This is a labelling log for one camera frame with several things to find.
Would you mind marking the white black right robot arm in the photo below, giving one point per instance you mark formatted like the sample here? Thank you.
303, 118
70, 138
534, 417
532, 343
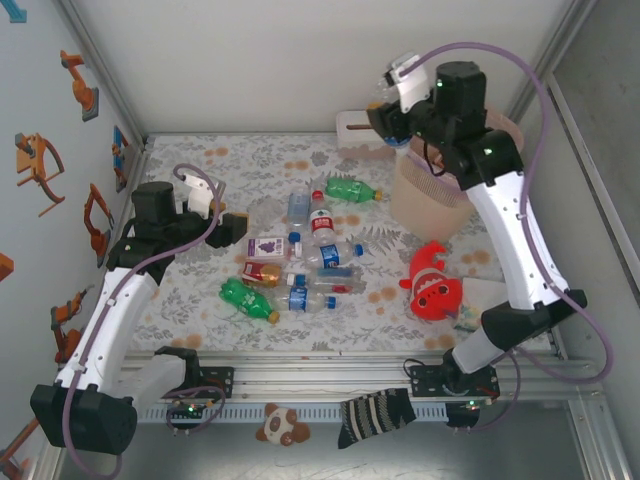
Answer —
520, 250

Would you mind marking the purple grape label bottle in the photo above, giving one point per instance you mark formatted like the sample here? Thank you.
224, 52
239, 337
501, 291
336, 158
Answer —
267, 247

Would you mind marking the green bottle yellow cap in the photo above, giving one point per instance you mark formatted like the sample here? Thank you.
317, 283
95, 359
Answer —
350, 189
245, 296

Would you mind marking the brown white panda plush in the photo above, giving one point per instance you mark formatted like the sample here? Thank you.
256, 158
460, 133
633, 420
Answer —
280, 425

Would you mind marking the dark blue label cola bottle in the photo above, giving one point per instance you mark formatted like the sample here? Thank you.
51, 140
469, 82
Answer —
330, 255

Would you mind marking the aluminium frame post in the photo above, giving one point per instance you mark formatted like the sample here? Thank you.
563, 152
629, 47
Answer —
101, 65
575, 20

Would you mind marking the red fish plush toy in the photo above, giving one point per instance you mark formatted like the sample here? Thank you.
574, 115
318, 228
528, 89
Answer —
432, 295

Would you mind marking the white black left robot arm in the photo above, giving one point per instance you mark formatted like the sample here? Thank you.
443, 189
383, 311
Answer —
115, 325

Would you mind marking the brown tea bottle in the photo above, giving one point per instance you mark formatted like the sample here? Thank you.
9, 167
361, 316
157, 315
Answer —
438, 161

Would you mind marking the beige bin with pink liner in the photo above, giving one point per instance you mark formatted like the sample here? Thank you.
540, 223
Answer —
425, 210

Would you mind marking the clear bag of colourful candies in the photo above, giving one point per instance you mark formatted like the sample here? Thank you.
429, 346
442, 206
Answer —
475, 295

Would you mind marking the blue orange wall sticker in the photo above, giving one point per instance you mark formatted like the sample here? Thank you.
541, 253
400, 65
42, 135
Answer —
120, 150

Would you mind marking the crushed clear bottle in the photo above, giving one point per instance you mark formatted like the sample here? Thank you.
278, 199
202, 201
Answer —
267, 210

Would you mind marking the small orange wall sticker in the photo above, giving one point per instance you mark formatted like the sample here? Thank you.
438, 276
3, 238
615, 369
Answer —
5, 267

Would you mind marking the black white striped sock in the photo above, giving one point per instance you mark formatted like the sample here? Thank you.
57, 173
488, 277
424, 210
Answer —
370, 415

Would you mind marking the small controller board with LEDs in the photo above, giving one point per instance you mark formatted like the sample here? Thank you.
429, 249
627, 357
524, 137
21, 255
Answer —
189, 410
462, 415

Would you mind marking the aluminium table rail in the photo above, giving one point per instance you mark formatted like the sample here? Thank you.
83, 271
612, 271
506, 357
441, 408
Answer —
325, 375

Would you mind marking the pale blue label bottle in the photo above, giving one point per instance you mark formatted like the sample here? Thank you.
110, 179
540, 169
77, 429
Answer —
298, 206

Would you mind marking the grey floral tablecloth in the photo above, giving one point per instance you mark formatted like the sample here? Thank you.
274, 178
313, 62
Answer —
200, 150

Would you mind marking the clear bottle blue cap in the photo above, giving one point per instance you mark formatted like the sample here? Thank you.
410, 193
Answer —
335, 280

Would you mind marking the red label red cap bottle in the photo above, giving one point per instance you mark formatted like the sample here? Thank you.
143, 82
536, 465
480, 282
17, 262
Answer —
321, 222

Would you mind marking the white tissue box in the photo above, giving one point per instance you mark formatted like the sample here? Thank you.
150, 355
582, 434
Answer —
360, 147

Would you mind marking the red orange label tea bottle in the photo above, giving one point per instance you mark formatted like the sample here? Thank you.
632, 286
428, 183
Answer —
260, 272

